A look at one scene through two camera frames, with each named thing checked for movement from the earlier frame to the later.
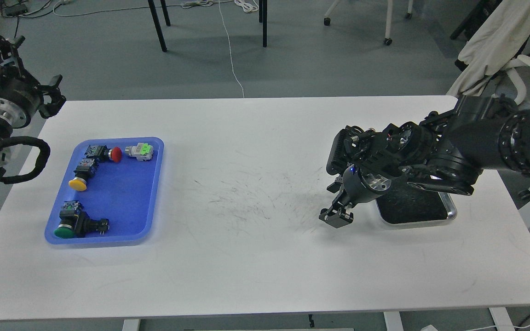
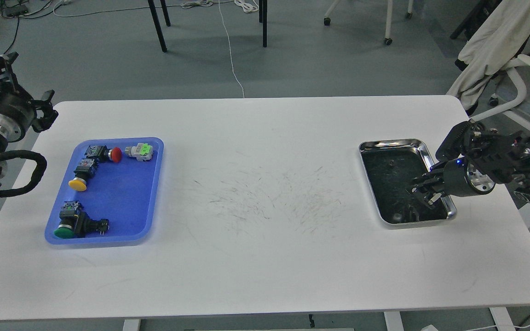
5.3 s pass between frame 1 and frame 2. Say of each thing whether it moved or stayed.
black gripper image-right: moved
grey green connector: stayed
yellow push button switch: stayed
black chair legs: stayed
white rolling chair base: stayed
